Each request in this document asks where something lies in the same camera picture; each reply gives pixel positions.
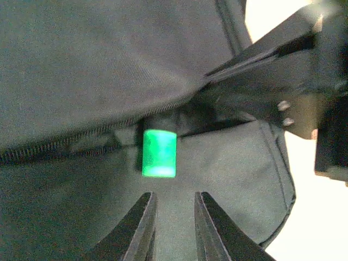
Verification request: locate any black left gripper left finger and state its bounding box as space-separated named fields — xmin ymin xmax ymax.
xmin=86 ymin=192 xmax=157 ymax=260

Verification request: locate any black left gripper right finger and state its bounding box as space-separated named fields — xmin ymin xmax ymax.
xmin=194 ymin=192 xmax=274 ymax=260

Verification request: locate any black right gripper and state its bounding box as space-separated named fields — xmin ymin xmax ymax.
xmin=201 ymin=1 xmax=347 ymax=182

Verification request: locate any green highlighter black body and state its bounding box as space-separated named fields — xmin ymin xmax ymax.
xmin=142 ymin=129 xmax=177 ymax=178

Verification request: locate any black student backpack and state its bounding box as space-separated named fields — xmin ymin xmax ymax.
xmin=1 ymin=1 xmax=295 ymax=260

